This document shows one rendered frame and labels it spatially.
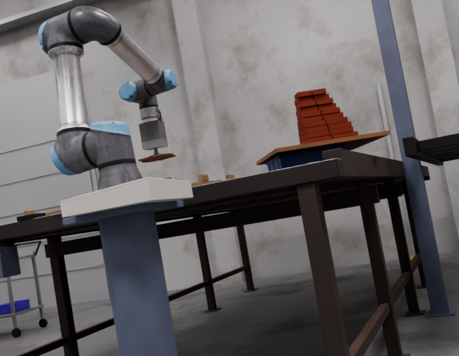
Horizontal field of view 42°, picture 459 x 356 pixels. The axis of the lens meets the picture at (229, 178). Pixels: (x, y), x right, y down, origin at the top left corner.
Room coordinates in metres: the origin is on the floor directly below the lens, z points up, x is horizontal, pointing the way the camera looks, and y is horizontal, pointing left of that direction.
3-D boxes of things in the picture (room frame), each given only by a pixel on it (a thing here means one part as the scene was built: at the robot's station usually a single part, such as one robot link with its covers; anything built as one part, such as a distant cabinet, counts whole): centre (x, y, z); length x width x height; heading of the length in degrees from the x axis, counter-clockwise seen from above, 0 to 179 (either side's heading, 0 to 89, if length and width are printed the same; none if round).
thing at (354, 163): (3.80, -1.08, 0.90); 4.04 x 0.06 x 0.10; 158
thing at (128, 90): (2.27, 0.29, 1.33); 0.11 x 0.11 x 0.08; 67
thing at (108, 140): (1.83, 0.34, 1.08); 0.13 x 0.12 x 0.14; 67
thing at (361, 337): (3.86, -1.02, 0.43); 4.01 x 0.12 x 0.85; 158
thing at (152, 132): (2.38, 0.26, 1.17); 0.10 x 0.09 x 0.16; 162
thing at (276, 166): (2.74, -0.36, 0.97); 0.31 x 0.31 x 0.10; 8
